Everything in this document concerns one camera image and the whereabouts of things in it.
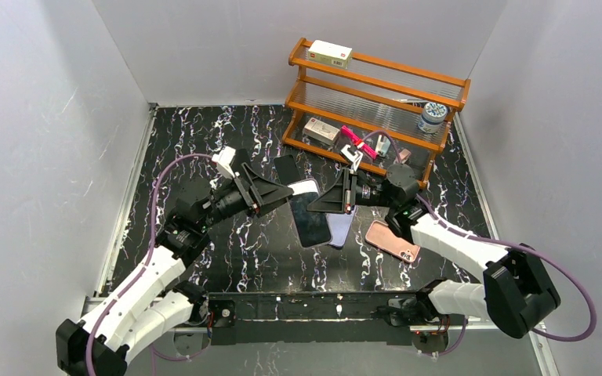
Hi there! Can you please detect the red-edged black phone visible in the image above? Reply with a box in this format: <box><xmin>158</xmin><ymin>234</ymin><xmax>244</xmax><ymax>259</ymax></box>
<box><xmin>289</xmin><ymin>179</ymin><xmax>332</xmax><ymax>248</ymax></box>

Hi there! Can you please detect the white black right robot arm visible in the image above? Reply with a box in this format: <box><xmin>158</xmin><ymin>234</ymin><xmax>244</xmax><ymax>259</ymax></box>
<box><xmin>307</xmin><ymin>164</ymin><xmax>561</xmax><ymax>338</ymax></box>

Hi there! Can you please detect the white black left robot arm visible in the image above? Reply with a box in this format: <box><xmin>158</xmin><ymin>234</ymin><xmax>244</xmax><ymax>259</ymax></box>
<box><xmin>56</xmin><ymin>146</ymin><xmax>294</xmax><ymax>375</ymax></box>

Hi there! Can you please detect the lavender phone case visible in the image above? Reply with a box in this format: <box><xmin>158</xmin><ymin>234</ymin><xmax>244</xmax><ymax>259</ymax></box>
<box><xmin>327</xmin><ymin>211</ymin><xmax>356</xmax><ymax>248</ymax></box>

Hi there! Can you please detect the pink phone case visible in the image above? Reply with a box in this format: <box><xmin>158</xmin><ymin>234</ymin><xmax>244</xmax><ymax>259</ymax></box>
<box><xmin>364</xmin><ymin>221</ymin><xmax>420</xmax><ymax>263</ymax></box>

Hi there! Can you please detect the pink stapler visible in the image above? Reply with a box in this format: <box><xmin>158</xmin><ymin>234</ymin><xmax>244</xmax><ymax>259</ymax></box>
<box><xmin>397</xmin><ymin>149</ymin><xmax>412</xmax><ymax>164</ymax></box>

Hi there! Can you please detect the pink utility knife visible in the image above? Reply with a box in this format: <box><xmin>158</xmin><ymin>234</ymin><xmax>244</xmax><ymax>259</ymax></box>
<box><xmin>340</xmin><ymin>125</ymin><xmax>378</xmax><ymax>160</ymax></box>

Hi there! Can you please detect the white green stapler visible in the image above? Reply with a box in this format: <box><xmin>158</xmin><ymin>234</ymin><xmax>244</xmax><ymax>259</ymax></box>
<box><xmin>375</xmin><ymin>134</ymin><xmax>391</xmax><ymax>158</ymax></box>

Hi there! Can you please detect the grey box on bottom shelf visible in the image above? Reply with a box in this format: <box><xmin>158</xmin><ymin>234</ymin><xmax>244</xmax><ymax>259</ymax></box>
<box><xmin>303</xmin><ymin>117</ymin><xmax>340</xmax><ymax>146</ymax></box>

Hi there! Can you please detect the orange wooden shelf rack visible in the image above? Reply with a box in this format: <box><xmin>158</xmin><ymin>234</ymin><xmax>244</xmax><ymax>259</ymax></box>
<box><xmin>282</xmin><ymin>38</ymin><xmax>471</xmax><ymax>185</ymax></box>

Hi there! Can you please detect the blue white round tin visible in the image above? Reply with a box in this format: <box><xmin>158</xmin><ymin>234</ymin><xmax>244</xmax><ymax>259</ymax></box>
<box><xmin>417</xmin><ymin>102</ymin><xmax>448</xmax><ymax>134</ymax></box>

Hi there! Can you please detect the white box on top shelf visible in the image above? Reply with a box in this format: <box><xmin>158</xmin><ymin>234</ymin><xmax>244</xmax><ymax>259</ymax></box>
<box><xmin>306</xmin><ymin>40</ymin><xmax>353</xmax><ymax>70</ymax></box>

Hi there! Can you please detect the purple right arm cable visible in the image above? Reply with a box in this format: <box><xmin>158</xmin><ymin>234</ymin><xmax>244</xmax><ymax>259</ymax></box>
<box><xmin>361</xmin><ymin>129</ymin><xmax>598</xmax><ymax>357</ymax></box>

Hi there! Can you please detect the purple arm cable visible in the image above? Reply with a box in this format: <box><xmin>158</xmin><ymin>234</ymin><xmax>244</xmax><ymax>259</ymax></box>
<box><xmin>83</xmin><ymin>153</ymin><xmax>224</xmax><ymax>376</ymax></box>
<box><xmin>361</xmin><ymin>129</ymin><xmax>598</xmax><ymax>357</ymax></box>

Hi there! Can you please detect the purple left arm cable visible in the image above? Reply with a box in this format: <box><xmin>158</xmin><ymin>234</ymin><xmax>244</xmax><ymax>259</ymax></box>
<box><xmin>83</xmin><ymin>153</ymin><xmax>224</xmax><ymax>376</ymax></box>

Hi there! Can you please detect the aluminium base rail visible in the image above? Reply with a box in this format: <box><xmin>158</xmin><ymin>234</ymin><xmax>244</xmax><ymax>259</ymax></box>
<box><xmin>78</xmin><ymin>296</ymin><xmax>546</xmax><ymax>333</ymax></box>

